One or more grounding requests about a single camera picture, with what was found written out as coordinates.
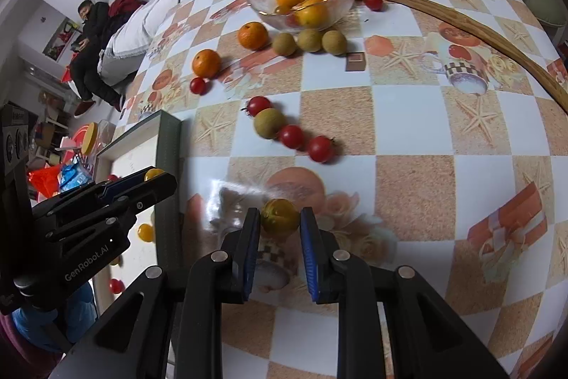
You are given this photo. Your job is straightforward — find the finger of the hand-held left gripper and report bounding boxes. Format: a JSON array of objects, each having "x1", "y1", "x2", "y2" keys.
[
  {"x1": 95, "y1": 166, "x2": 166, "y2": 202},
  {"x1": 128, "y1": 173, "x2": 179, "y2": 213}
]

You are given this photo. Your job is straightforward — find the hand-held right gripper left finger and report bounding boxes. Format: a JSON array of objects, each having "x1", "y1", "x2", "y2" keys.
[{"x1": 48, "y1": 207, "x2": 262, "y2": 379}]

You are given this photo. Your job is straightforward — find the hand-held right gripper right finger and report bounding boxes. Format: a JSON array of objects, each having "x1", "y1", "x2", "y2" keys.
[{"x1": 299, "y1": 206, "x2": 510, "y2": 379}]

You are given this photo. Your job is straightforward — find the white tray dark green rim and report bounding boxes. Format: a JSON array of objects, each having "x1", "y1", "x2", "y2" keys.
[{"x1": 94, "y1": 109, "x2": 184, "y2": 304}]

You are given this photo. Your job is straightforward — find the person's left forearm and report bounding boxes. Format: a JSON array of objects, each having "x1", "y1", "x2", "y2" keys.
[{"x1": 0, "y1": 314, "x2": 63, "y2": 379}]

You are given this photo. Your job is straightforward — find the person's left hand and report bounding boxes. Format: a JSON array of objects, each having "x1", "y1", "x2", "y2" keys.
[{"x1": 12, "y1": 283, "x2": 97, "y2": 356}]

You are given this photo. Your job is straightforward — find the blue packet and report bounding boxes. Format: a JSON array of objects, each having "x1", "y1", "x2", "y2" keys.
[{"x1": 60, "y1": 163, "x2": 96, "y2": 192}]

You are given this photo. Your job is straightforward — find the glass jar yellow lid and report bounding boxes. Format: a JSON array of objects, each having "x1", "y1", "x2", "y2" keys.
[{"x1": 81, "y1": 119, "x2": 116, "y2": 160}]

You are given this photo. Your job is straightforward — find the red plastic bag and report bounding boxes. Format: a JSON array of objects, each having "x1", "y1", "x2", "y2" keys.
[{"x1": 27, "y1": 165, "x2": 62, "y2": 199}]

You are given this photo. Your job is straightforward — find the brown kiwi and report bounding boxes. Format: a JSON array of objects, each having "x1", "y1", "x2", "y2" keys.
[
  {"x1": 296, "y1": 28, "x2": 323, "y2": 53},
  {"x1": 253, "y1": 108, "x2": 287, "y2": 139},
  {"x1": 322, "y1": 30, "x2": 347, "y2": 55},
  {"x1": 272, "y1": 33, "x2": 297, "y2": 57}
]

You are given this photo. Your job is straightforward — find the red garment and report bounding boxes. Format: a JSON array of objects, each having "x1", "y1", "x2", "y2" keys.
[{"x1": 109, "y1": 0, "x2": 147, "y2": 22}]

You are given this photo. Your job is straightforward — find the long wooden stick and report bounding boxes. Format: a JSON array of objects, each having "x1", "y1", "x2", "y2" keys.
[{"x1": 355, "y1": 0, "x2": 568, "y2": 114}]

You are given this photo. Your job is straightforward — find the wall poster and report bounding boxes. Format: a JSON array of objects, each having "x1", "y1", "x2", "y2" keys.
[{"x1": 43, "y1": 17, "x2": 83, "y2": 61}]

